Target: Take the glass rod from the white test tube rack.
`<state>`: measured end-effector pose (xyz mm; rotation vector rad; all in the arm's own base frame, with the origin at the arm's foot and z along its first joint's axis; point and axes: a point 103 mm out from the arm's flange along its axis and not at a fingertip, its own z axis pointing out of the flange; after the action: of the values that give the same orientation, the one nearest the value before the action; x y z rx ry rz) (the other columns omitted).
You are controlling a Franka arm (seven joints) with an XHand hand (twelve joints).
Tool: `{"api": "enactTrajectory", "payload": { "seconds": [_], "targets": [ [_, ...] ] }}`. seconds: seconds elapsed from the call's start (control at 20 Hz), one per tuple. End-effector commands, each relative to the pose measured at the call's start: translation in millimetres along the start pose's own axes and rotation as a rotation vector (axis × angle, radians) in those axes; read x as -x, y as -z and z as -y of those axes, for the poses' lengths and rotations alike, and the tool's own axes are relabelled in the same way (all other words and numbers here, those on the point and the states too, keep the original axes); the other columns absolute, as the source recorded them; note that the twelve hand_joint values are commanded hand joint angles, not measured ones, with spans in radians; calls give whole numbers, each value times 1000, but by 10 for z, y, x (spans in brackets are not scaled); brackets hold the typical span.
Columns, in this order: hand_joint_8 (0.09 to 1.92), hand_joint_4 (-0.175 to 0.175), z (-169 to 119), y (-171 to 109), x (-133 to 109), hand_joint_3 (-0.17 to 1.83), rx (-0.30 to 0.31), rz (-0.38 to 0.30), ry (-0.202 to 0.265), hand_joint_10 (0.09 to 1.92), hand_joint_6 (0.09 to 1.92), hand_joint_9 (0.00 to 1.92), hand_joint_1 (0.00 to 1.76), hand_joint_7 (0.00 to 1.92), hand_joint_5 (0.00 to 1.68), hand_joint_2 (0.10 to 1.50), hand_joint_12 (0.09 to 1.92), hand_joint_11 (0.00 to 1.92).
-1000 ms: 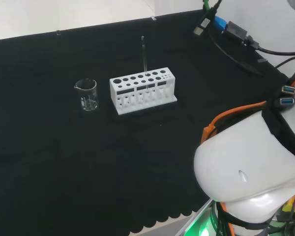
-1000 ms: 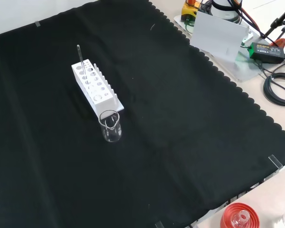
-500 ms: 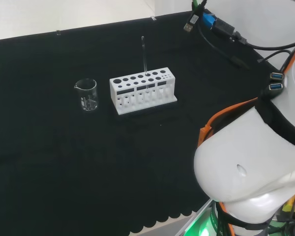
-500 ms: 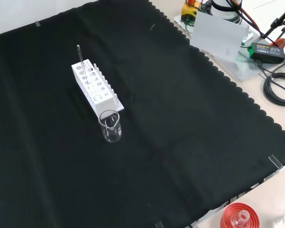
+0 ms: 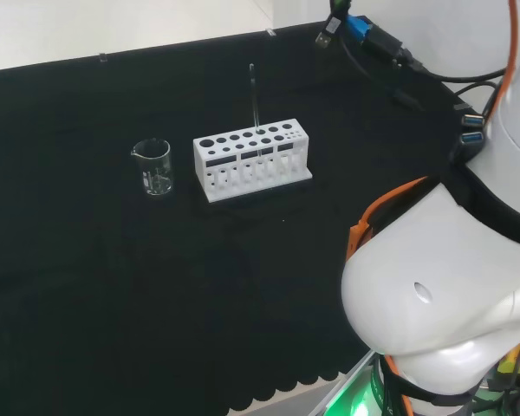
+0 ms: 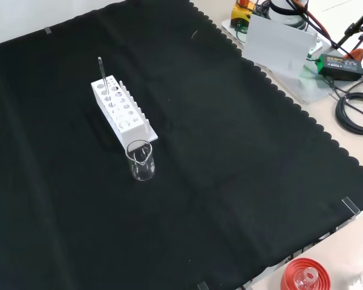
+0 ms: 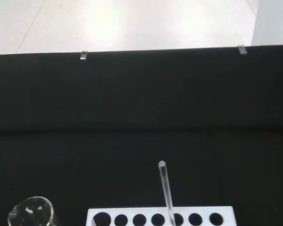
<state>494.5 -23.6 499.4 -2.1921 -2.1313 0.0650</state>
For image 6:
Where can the clear glass rod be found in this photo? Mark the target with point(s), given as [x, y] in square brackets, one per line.
[103, 75]

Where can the white test tube rack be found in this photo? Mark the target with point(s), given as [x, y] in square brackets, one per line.
[130, 128]

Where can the small clear glass beaker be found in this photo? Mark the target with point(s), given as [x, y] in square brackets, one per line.
[142, 172]

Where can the black bench cloth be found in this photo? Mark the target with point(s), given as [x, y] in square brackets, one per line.
[230, 151]

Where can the pale board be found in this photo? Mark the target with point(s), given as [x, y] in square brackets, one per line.
[275, 45]

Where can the clear cloth clip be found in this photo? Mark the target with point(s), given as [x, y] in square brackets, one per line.
[351, 206]
[203, 285]

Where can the yellow stop button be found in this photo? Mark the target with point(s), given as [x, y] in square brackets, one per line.
[240, 13]

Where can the small grey cloth clip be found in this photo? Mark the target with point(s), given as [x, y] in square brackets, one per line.
[47, 30]

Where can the black power adapter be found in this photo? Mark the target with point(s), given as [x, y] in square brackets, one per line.
[340, 64]

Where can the clear round-bottom flask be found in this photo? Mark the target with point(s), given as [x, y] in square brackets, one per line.
[304, 281]

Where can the orange clamp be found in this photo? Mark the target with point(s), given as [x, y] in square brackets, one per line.
[357, 54]

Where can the black tripod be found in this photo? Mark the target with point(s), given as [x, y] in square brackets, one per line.
[352, 28]

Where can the grey base plate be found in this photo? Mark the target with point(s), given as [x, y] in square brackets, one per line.
[308, 89]

